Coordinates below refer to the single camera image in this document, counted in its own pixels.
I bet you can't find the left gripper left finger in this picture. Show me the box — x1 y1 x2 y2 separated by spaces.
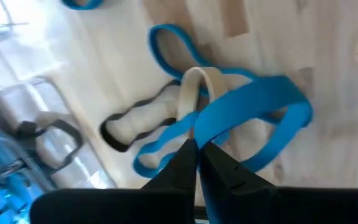
31 139 199 224

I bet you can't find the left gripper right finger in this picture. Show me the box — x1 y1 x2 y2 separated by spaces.
200 142 358 224

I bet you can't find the beige rubber band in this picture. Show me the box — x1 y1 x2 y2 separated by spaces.
176 66 229 123

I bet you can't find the black rubber band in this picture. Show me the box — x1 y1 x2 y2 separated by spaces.
100 79 183 153
16 119 85 175

